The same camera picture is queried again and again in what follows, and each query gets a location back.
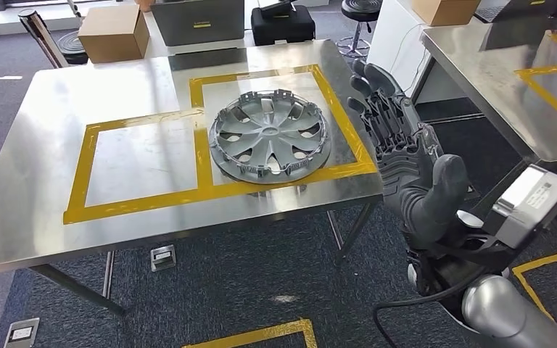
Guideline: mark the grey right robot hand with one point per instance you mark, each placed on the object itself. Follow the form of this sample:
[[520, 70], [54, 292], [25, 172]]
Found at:
[[403, 153]]

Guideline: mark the grey plastic wheel cover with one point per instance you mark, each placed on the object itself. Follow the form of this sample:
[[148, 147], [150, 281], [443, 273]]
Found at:
[[269, 137]]

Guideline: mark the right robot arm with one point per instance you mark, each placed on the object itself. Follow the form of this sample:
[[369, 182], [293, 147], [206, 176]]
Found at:
[[490, 293]]

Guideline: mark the steel workbench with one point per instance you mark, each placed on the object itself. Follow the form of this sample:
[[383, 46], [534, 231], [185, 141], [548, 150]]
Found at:
[[115, 144]]

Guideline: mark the white desk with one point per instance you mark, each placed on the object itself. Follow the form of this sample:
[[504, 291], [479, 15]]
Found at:
[[394, 48]]

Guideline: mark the steel table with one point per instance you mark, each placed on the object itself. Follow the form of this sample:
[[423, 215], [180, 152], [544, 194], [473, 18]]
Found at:
[[499, 86]]

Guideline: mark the black round stool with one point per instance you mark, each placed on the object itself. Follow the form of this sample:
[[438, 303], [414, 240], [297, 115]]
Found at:
[[360, 19]]

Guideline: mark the cardboard box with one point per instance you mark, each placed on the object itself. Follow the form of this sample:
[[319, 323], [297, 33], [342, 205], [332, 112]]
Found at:
[[112, 33], [444, 10]]

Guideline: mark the yellow marking tape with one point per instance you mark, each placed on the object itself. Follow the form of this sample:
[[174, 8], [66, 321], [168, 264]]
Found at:
[[552, 77], [538, 274], [259, 336], [201, 158]]

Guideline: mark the black carry bag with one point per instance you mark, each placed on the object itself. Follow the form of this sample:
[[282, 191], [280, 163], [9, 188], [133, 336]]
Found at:
[[283, 24]]

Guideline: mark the grey laptop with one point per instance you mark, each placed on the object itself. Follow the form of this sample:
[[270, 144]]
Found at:
[[197, 21]]

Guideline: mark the floor power socket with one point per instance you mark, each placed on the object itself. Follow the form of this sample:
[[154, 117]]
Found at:
[[163, 257], [21, 333]]

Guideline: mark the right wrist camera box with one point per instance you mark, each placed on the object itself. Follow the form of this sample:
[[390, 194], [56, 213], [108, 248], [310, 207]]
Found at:
[[528, 206]]

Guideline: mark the chrome stanchion post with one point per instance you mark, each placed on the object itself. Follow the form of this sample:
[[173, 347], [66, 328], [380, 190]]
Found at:
[[43, 38]]

